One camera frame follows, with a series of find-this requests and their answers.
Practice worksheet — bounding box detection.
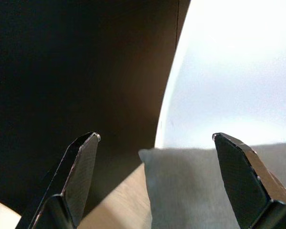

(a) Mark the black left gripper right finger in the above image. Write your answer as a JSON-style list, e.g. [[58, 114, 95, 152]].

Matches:
[[212, 132, 286, 229]]

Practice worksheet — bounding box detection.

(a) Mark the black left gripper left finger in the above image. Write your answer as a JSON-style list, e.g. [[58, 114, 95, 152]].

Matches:
[[15, 132, 101, 229]]

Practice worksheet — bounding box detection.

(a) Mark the dark brown wooden panel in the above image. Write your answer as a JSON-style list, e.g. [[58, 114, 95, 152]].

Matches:
[[0, 0, 191, 218]]

